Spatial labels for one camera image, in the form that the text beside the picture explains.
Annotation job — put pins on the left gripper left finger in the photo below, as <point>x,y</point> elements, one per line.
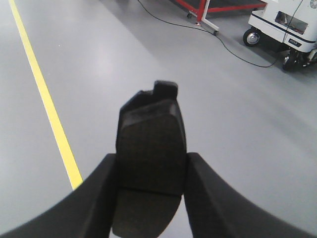
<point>87,212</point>

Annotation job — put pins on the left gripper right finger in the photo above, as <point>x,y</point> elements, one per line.
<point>216,210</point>

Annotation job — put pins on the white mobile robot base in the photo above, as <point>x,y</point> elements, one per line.
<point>286,25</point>

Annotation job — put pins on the red metal cart frame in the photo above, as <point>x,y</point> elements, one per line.
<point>201,8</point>

